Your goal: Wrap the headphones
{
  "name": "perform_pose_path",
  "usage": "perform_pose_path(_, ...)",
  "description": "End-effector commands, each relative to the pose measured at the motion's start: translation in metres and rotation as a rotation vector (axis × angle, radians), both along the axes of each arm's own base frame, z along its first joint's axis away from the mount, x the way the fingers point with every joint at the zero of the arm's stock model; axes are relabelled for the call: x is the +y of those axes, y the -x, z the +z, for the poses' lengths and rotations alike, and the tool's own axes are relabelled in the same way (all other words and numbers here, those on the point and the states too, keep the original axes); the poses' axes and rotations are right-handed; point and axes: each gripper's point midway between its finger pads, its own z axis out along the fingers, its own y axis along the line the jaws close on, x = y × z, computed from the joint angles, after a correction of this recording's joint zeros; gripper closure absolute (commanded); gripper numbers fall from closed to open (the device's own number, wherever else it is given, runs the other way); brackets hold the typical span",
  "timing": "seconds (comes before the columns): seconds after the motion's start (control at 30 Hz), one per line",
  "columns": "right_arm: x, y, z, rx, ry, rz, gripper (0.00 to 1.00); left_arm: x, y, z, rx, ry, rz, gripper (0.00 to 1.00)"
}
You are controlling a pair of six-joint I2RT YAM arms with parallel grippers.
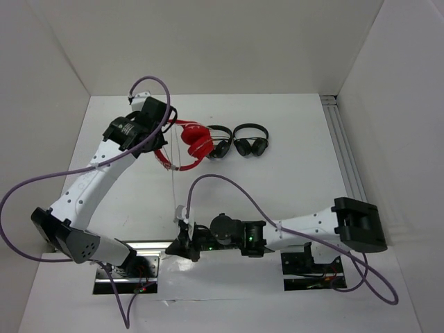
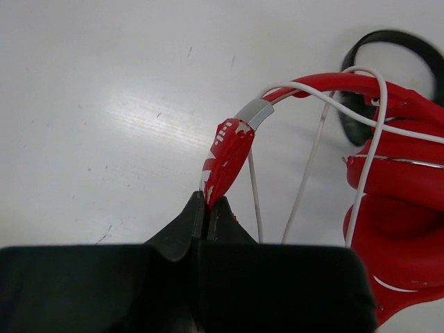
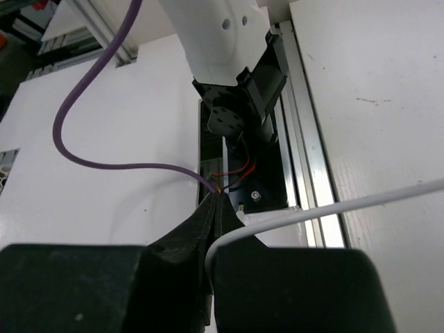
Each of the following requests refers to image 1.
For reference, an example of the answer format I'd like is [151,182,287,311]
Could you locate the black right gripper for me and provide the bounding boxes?
[165,222,239,262]

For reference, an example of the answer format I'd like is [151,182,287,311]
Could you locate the red over-ear headphones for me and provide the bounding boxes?
[154,120,214,171]

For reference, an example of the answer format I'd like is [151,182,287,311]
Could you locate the white headphone cable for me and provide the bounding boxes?
[162,123,185,223]

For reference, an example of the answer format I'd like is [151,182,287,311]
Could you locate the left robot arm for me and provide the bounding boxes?
[31,96,177,277]

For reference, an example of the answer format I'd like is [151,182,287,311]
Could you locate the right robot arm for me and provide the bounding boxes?
[165,197,388,272]

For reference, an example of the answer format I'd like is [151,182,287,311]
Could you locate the left black headphones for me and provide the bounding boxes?
[207,125,233,159]

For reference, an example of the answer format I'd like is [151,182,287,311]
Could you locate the black headphones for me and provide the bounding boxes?
[233,123,269,157]
[207,125,233,159]

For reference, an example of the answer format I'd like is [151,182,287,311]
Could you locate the right black headphones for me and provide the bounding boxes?
[233,123,269,157]

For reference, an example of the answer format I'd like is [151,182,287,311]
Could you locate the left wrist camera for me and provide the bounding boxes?
[128,91,151,112]

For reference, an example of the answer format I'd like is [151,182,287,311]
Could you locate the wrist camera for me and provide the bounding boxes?
[128,91,151,112]
[173,205,195,240]

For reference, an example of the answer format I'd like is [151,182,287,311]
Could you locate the front aluminium rail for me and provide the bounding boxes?
[51,236,351,257]

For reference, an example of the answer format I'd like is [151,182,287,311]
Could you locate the aluminium rail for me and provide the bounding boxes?
[51,236,351,257]
[320,95,368,202]

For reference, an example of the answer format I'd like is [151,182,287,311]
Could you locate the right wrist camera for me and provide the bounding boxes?
[173,205,195,240]

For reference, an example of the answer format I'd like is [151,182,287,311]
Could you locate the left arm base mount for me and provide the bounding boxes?
[92,251,160,295]

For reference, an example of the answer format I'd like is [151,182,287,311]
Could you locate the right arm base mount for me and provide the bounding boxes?
[280,242,347,291]

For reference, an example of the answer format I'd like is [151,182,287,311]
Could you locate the right side aluminium rail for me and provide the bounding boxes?
[320,95,368,202]

